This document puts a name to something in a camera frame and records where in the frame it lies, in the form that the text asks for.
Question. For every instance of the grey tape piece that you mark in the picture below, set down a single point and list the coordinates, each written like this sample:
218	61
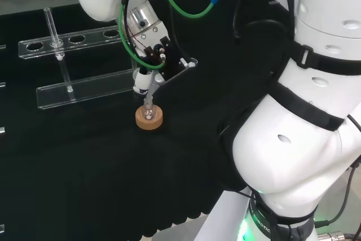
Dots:
274	2

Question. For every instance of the small glass round-bottom flask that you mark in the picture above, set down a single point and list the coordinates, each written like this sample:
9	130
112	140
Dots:
148	113

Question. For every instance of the black bench cloth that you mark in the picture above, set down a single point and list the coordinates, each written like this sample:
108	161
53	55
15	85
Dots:
84	167

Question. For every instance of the clear acrylic funnel stand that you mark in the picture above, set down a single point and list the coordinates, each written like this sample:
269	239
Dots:
84	85

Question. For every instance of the white card board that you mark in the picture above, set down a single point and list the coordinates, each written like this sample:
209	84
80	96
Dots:
220	218

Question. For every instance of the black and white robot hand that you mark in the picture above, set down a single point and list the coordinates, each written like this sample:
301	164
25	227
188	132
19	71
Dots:
142	81

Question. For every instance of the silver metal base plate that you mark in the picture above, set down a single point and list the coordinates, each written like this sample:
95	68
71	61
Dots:
175	229

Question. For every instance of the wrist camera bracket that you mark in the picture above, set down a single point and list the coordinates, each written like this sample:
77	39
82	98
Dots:
172	66

